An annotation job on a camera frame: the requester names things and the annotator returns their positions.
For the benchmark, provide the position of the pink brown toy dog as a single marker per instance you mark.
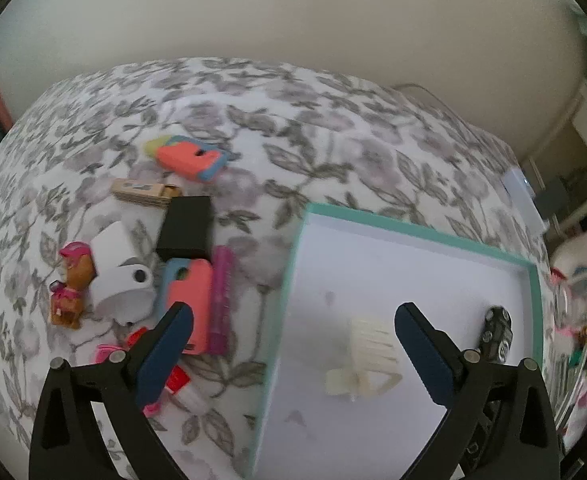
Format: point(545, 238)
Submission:
point(71, 285)

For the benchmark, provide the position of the teal shallow box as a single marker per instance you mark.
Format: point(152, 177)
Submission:
point(353, 270)

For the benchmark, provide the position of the pink blue phone case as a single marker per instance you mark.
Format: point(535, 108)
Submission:
point(191, 295)

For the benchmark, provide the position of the orange yellow blue toy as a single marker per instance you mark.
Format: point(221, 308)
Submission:
point(183, 157)

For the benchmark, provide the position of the black small box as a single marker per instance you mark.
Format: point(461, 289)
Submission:
point(183, 230)

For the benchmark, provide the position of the red and white small toy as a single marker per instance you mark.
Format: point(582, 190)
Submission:
point(186, 390)

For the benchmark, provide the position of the white small device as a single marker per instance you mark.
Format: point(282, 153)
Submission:
point(518, 187)

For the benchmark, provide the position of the white charger plug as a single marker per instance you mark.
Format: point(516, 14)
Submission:
point(113, 245)

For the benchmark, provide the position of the gold patterned small box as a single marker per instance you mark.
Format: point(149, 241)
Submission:
point(138, 191)

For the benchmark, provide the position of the pink small toy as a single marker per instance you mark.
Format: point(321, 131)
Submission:
point(106, 352)

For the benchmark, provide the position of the black toy car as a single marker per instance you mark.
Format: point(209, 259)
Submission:
point(496, 332)

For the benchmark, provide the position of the white toy chair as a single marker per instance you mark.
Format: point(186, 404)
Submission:
point(371, 345)

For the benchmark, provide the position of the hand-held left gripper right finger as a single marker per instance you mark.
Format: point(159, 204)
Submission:
point(423, 355)

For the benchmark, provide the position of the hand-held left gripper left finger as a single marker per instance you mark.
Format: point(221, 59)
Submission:
point(166, 355)

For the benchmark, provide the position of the magenta tube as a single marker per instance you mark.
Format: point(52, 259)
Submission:
point(222, 300)

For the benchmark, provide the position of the grey floral blanket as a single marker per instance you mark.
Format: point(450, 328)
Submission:
point(323, 110)

